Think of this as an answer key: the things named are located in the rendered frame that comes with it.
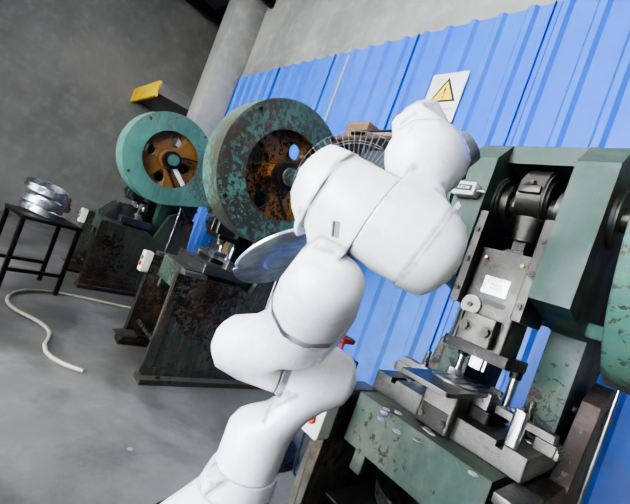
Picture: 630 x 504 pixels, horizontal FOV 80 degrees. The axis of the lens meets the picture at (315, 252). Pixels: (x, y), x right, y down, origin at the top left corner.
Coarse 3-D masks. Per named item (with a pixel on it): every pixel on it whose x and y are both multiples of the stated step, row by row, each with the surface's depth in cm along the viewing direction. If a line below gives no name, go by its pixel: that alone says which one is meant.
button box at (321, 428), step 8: (336, 408) 105; (320, 416) 103; (328, 416) 103; (312, 424) 104; (320, 424) 103; (328, 424) 104; (304, 432) 109; (312, 432) 104; (320, 432) 103; (328, 432) 105; (296, 456) 109
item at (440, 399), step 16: (416, 368) 101; (432, 384) 89; (448, 384) 96; (464, 384) 100; (432, 400) 100; (448, 400) 97; (464, 400) 97; (416, 416) 102; (432, 416) 99; (448, 416) 96; (448, 432) 96
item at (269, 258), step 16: (272, 240) 88; (288, 240) 91; (304, 240) 95; (240, 256) 91; (256, 256) 93; (272, 256) 98; (288, 256) 102; (240, 272) 98; (256, 272) 102; (272, 272) 106
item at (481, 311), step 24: (480, 264) 110; (504, 264) 106; (528, 264) 101; (480, 288) 108; (504, 288) 104; (480, 312) 107; (504, 312) 102; (456, 336) 110; (480, 336) 102; (504, 336) 101
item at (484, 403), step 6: (450, 372) 114; (462, 378) 111; (468, 378) 115; (474, 384) 109; (480, 384) 112; (486, 390) 106; (492, 396) 103; (474, 402) 105; (480, 402) 104; (486, 402) 103; (492, 402) 104; (498, 402) 107; (486, 408) 102; (492, 408) 105
